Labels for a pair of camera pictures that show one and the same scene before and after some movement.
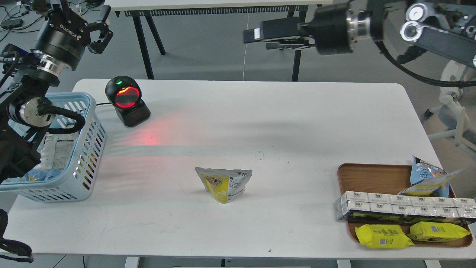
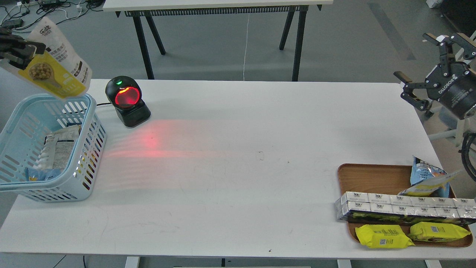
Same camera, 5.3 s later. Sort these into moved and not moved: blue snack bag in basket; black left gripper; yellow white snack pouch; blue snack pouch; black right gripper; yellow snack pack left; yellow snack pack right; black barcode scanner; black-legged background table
Moved: black left gripper; black right gripper; yellow white snack pouch
Not moved: blue snack bag in basket; yellow snack pack right; yellow snack pack left; blue snack pouch; black-legged background table; black barcode scanner
